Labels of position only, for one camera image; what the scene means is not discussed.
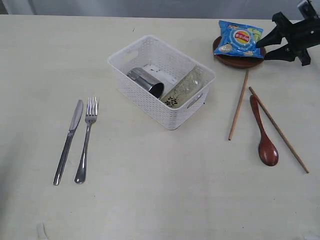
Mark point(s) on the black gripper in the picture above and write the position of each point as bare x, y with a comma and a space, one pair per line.
299, 36

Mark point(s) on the brown wooden plate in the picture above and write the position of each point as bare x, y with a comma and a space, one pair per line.
236, 61

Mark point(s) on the blue chips bag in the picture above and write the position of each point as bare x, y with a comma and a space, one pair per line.
239, 40

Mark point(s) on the brown wooden chopstick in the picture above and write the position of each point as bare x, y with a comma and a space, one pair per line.
280, 132
239, 104

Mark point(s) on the brown wooden spoon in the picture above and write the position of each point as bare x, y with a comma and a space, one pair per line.
267, 151

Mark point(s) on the white plastic woven basket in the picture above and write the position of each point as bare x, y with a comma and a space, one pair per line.
169, 66

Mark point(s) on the silver metal fork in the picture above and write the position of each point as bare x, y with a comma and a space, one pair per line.
90, 118

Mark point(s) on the silver metal knife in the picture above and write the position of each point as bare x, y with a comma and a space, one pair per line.
71, 132

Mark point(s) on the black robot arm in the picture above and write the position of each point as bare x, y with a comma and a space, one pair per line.
300, 36

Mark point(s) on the white patterned ceramic bowl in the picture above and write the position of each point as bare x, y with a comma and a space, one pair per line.
184, 89

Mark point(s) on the stainless steel cup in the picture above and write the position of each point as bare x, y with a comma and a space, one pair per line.
146, 81

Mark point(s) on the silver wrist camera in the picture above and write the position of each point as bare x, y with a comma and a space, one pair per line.
307, 10

